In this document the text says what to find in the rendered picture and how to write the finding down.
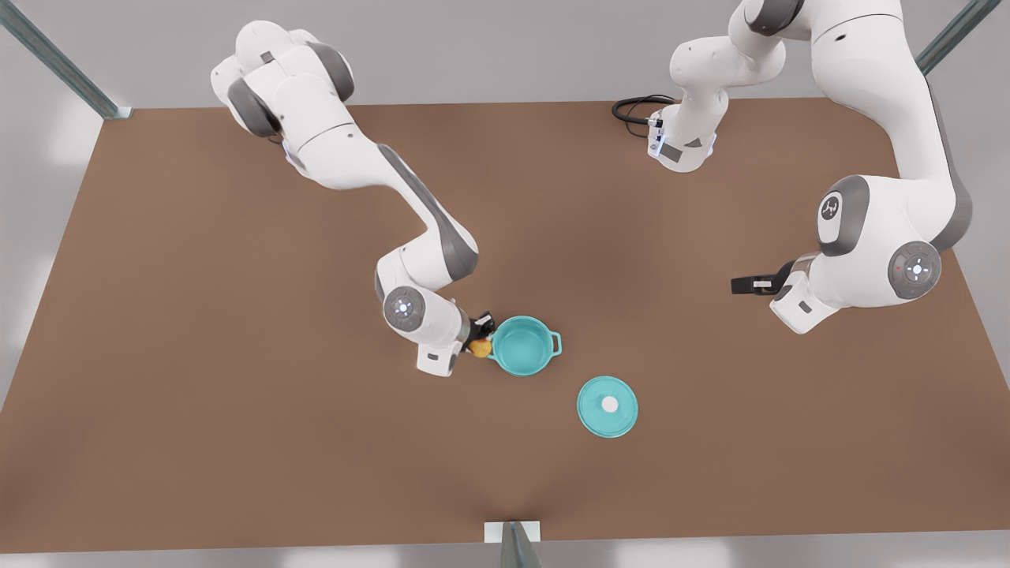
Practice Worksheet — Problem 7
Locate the black cable loop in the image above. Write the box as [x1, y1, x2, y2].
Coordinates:
[612, 95, 677, 136]

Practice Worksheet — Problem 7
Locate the silver frame post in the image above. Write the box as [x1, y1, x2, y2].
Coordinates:
[484, 520, 543, 568]
[916, 0, 1003, 77]
[0, 0, 133, 121]

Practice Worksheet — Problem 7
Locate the teal pot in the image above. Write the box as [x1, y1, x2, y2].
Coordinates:
[487, 316, 563, 377]

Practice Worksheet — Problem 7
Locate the teal pot lid white knob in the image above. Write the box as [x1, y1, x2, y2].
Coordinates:
[576, 376, 639, 439]

